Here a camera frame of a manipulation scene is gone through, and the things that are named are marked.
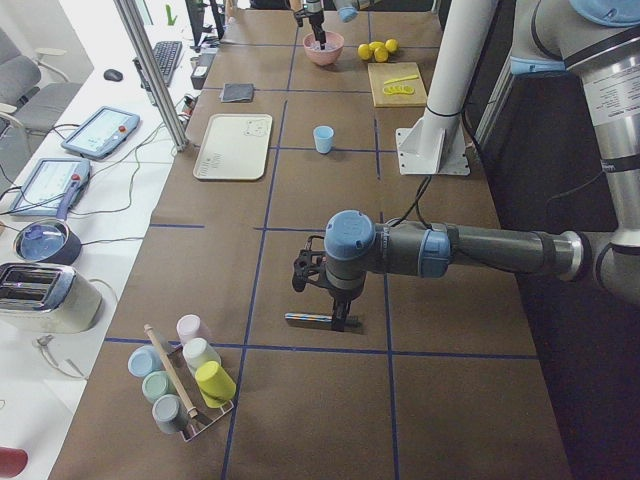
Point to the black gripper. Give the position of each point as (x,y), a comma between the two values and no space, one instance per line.
(341,295)
(315,23)

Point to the clear ice cubes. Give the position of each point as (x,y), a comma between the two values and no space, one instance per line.
(332,46)

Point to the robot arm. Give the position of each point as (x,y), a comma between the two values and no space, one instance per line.
(598,41)
(347,10)

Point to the light blue plastic cup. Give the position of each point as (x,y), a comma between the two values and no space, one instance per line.
(323,136)

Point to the yellow-green cup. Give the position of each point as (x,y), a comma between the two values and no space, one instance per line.
(215,384)

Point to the white cup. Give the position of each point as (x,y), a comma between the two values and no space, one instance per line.
(197,352)

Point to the pink cup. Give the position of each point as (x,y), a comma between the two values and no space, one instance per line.
(191,326)

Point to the grey cup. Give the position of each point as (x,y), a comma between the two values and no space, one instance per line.
(170,414)

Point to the mint green cup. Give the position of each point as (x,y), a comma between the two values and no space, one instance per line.
(155,385)

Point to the light blue cup on rack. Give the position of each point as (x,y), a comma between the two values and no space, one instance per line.
(144,361)

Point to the pink bowl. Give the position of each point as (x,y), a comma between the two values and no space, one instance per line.
(324,58)

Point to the steel muddler black tip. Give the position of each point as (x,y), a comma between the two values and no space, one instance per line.
(292,317)

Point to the bamboo cutting board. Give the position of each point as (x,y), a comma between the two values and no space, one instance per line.
(379,72)

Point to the lemon slices row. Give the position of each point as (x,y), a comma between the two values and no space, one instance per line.
(400,89)

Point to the grey folded cloth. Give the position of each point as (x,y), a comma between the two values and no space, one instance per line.
(237,92)

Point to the black box with label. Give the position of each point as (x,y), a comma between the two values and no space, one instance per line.
(201,70)

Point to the white bear serving tray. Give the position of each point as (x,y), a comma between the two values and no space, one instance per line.
(234,147)

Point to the black keyboard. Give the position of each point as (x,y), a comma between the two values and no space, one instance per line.
(167,55)

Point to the black computer mouse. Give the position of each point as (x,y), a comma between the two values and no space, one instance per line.
(113,75)

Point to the blue teach pendant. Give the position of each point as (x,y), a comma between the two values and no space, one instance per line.
(102,133)
(47,184)

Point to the blue saucepan with lid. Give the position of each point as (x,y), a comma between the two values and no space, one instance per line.
(48,241)

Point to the cream toaster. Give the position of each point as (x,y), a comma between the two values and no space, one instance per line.
(47,298)

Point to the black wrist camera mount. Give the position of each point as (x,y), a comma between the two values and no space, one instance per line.
(300,15)
(310,267)

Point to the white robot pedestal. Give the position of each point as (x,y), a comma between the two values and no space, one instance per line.
(435,144)

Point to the white wire cup rack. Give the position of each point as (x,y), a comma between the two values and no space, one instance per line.
(206,416)

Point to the wooden rack handle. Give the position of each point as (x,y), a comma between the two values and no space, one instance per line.
(169,368)

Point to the aluminium frame post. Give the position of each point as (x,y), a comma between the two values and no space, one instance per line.
(134,26)

